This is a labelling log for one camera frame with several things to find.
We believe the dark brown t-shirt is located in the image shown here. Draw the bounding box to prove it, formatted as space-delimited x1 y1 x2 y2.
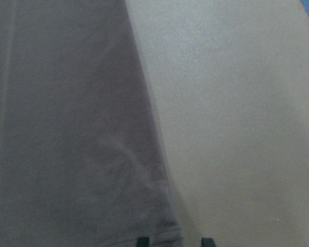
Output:
0 1 183 246

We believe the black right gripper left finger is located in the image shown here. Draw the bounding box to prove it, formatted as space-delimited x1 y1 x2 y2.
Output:
136 236 150 247

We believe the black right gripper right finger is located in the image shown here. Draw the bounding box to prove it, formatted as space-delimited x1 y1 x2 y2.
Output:
201 238 216 247

